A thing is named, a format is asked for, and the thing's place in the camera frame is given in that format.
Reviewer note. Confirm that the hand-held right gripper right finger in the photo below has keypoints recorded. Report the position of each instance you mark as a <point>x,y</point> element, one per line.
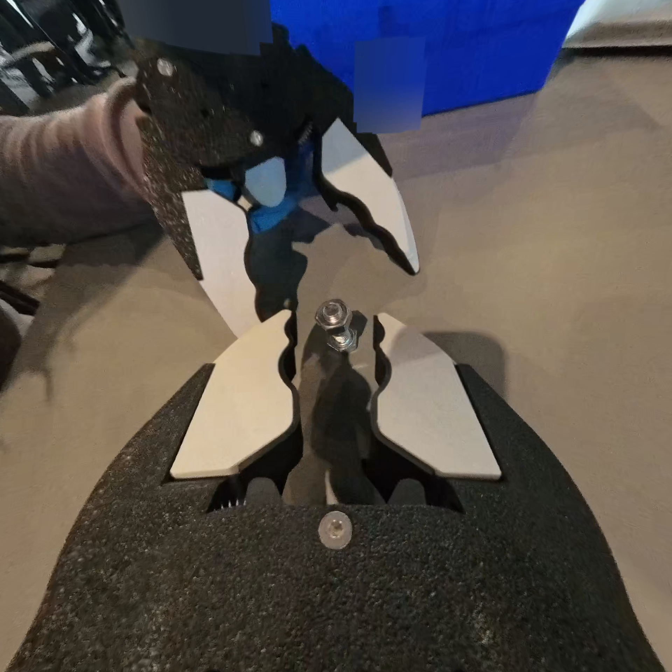
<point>435,414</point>

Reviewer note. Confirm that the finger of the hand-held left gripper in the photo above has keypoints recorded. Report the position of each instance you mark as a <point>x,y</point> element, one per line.
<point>220,246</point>
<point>372,189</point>

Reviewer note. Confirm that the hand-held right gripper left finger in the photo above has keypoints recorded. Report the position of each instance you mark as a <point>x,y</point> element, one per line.
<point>241,409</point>

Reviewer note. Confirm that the person's left forearm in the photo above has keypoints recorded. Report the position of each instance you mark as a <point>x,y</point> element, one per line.
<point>68,173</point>

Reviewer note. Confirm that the blue plastic storage bin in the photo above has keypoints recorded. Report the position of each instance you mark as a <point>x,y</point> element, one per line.
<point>472,52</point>

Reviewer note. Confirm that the black office chair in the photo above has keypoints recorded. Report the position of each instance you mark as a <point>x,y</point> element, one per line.
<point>31,78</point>

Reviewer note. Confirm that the wooden board document stand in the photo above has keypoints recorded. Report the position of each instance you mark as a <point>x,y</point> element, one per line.
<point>619,34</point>

